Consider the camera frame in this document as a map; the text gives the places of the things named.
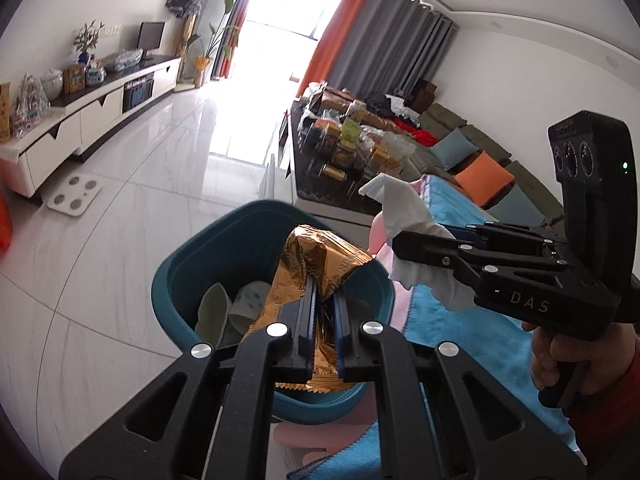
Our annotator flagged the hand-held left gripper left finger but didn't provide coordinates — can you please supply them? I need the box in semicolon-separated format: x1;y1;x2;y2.
59;277;319;480

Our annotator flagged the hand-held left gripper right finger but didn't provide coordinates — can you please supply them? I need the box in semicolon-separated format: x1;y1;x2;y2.
332;294;586;480

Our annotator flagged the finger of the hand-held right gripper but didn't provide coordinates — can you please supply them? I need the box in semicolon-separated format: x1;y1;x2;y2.
442;221;568;261
391;230;568;291

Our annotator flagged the white tissue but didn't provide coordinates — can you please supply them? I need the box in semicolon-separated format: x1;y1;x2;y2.
358;172;477;312

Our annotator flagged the gold foil wrapper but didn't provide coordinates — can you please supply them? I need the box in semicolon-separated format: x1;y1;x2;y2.
270;225;375;394

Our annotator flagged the teal plastic bin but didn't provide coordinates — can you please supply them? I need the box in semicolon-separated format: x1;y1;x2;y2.
151;199;396;424

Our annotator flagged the person's right forearm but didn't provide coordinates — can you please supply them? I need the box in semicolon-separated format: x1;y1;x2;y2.
567;342;640;463

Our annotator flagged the person's right hand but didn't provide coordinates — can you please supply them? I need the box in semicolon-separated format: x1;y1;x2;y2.
522;321;640;407

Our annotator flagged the grey-blue cushion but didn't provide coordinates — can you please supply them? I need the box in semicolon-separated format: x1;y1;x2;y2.
492;187;549;229

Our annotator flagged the green sofa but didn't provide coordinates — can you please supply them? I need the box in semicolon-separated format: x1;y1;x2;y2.
300;80;569;232

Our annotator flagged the orange cushion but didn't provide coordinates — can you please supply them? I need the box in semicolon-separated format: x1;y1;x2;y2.
454;152;516;209

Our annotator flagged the blue cushion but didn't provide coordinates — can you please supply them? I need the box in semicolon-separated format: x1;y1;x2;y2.
430;127;480;170

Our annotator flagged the red cloth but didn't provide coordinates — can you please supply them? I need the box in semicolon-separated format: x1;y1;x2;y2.
390;117;441;147

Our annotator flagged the cluttered coffee table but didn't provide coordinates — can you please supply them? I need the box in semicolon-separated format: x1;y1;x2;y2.
285;82;427;227

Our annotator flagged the orange curtain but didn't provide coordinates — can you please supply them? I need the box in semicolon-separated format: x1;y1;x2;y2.
220;0;251;79
297;0;376;99

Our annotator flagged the white bathroom scale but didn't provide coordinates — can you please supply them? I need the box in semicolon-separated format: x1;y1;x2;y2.
46;176;104;217

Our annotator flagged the tall potted plant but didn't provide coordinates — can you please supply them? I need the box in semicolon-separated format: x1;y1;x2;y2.
200;0;241;87

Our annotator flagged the white tv cabinet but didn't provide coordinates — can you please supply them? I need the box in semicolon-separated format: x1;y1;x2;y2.
0;56;184;199

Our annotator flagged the white standing air conditioner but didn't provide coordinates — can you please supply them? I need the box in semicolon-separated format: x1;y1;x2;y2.
197;0;251;81

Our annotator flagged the clear plastic bag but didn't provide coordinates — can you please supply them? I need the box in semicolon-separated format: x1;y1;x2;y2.
105;49;144;71

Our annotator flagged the black monitor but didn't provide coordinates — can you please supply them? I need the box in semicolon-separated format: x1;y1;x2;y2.
137;21;166;61

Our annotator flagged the small brown box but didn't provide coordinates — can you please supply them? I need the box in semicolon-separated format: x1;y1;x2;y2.
62;64;84;94

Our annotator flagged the covered standing fan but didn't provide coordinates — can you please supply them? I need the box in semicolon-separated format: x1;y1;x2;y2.
166;0;204;21

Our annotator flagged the white ceramic jar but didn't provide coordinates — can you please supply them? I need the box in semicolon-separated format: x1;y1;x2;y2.
39;69;65;101

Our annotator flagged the clear bag of snacks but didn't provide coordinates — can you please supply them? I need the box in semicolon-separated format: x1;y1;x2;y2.
10;75;51;139

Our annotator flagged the blue vase with branches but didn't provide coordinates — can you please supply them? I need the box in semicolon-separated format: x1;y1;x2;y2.
73;20;105;66

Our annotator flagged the yellow carton box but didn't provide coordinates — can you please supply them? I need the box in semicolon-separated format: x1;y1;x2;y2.
0;82;14;144

